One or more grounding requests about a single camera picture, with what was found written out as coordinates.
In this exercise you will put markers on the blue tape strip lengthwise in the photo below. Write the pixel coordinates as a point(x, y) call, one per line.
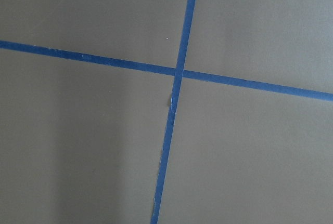
point(175, 93)

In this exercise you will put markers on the blue tape strip crosswise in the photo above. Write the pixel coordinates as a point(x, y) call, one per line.
point(166, 70)

